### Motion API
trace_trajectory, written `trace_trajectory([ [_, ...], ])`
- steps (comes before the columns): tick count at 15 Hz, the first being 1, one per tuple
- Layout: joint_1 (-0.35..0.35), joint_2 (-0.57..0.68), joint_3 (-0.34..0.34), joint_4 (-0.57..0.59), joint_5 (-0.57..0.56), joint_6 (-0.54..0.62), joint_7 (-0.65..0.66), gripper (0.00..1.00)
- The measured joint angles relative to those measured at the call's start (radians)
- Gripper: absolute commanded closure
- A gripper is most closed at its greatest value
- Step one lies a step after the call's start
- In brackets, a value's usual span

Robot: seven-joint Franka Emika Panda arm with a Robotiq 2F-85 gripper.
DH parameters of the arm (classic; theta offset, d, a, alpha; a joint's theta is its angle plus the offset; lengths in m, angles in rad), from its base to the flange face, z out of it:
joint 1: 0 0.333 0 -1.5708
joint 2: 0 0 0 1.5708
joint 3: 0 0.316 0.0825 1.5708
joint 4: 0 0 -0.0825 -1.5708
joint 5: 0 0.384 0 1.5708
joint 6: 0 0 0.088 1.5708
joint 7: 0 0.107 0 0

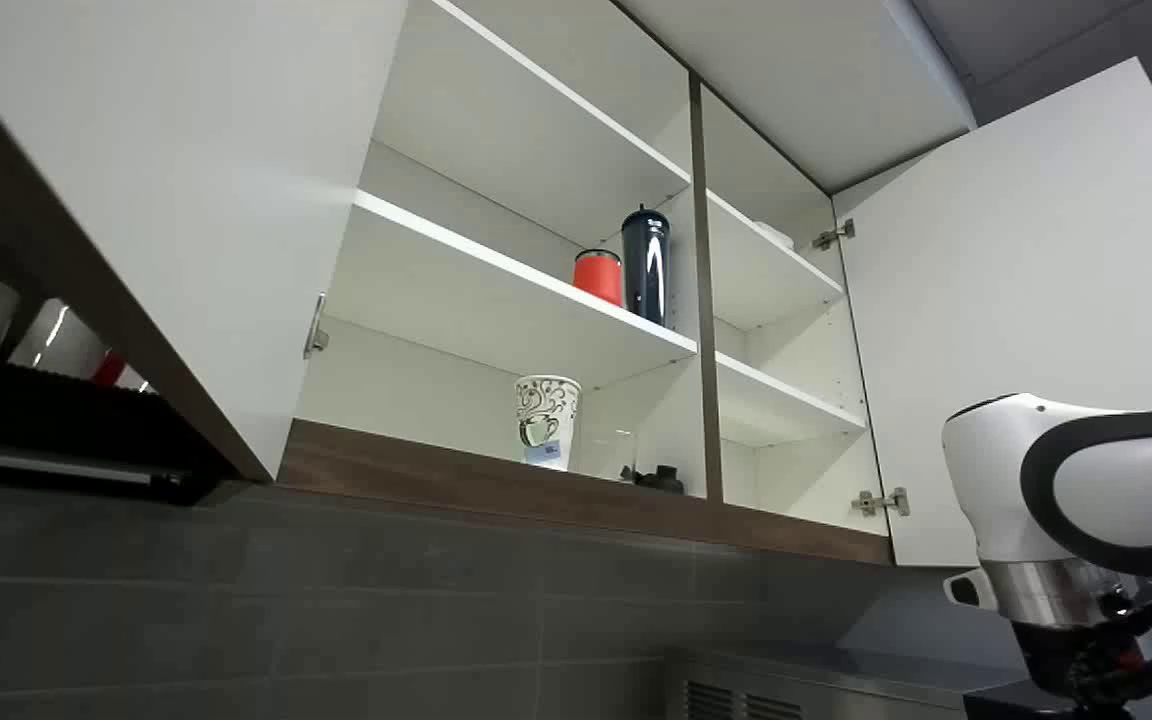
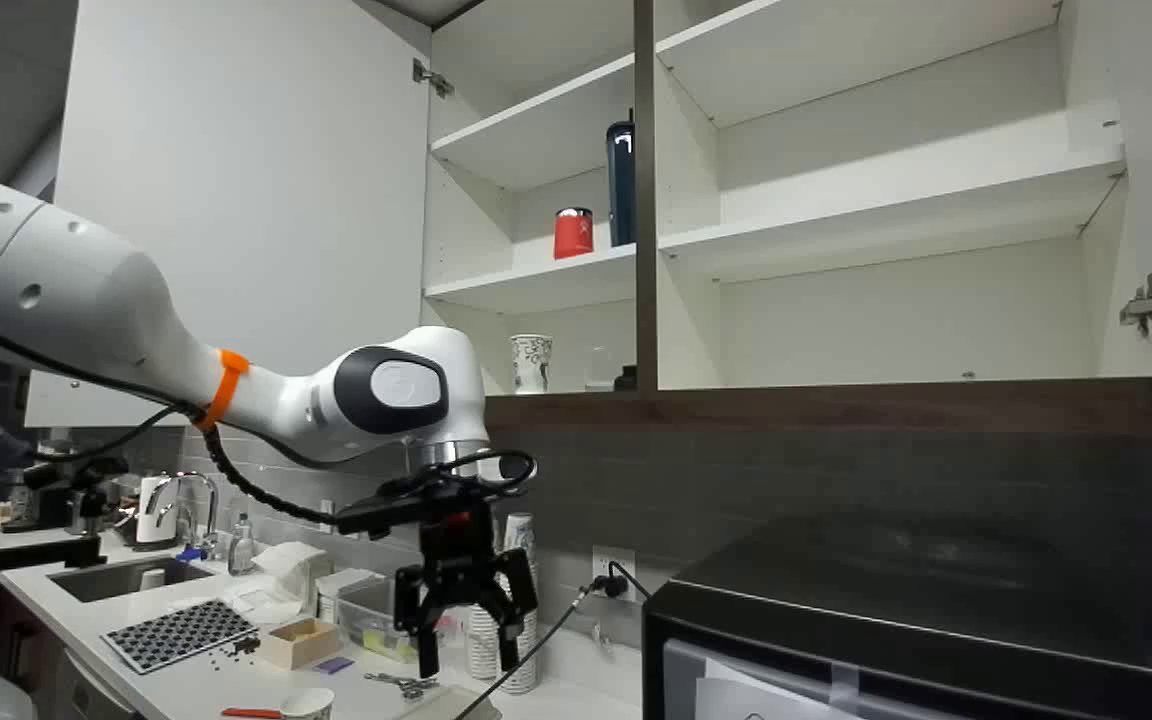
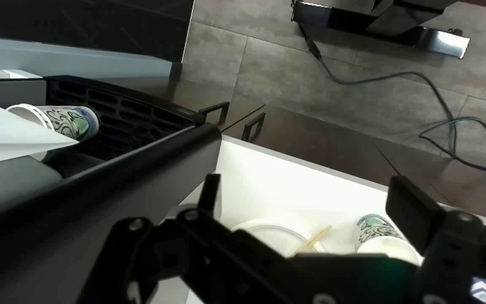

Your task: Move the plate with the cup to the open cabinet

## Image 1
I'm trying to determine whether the dark blue tumbler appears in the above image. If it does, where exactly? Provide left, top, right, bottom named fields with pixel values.
left=618, top=209, right=666, bottom=319

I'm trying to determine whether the patterned paper cup in cabinet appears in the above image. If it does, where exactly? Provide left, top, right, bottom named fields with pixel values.
left=516, top=374, right=580, bottom=473

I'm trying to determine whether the red cup on shelf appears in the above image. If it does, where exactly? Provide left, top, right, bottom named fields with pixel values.
left=573, top=248, right=625, bottom=304

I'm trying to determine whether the white cabinet door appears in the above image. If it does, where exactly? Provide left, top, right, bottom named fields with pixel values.
left=842, top=62, right=1152, bottom=568
left=0, top=0, right=406, bottom=482

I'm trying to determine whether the left white cabinet door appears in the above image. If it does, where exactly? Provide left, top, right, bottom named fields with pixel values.
left=0, top=0, right=406, bottom=482

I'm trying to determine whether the black microwave oven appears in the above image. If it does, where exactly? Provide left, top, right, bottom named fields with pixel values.
left=962, top=681, right=1131, bottom=720

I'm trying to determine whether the white red mug right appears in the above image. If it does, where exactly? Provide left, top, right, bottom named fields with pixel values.
left=8, top=296, right=148, bottom=393

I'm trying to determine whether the small black object in cabinet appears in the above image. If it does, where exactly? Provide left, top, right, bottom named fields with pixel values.
left=618, top=464, right=683, bottom=495

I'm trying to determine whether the right white cabinet door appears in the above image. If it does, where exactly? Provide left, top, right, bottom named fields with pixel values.
left=842, top=62, right=1152, bottom=568

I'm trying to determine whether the metal cabinet hinge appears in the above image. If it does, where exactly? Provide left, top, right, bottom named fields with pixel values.
left=850, top=490, right=910, bottom=516

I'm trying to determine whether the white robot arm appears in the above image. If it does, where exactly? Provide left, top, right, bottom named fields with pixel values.
left=940, top=393, right=1152, bottom=720

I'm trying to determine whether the white wall cabinet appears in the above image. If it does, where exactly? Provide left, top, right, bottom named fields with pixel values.
left=275, top=0, right=980, bottom=568

